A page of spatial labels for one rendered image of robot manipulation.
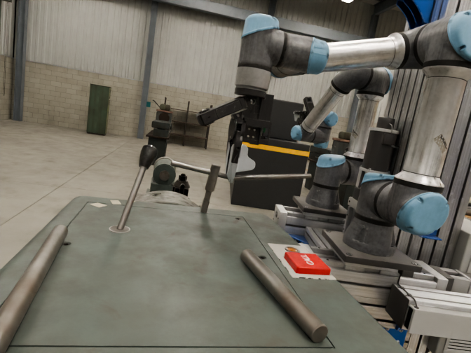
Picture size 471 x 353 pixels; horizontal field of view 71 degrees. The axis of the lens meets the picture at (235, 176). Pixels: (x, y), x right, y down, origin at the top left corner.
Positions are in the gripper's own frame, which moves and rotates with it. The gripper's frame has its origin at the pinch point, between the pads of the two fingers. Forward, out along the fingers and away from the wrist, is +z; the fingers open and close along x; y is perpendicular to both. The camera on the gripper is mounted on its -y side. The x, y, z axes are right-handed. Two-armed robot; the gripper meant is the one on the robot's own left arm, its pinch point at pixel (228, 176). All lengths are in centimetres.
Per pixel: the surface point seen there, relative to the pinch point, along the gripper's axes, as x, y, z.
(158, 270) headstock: -30.0, -14.1, 9.2
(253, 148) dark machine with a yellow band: 476, 137, 30
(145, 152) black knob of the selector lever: -9.7, -18.5, -4.4
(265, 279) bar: -33.9, 0.3, 7.7
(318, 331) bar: -44.9, 3.0, 7.8
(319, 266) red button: -28.0, 11.5, 8.1
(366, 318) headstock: -40.0, 12.6, 9.3
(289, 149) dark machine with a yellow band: 464, 198, 23
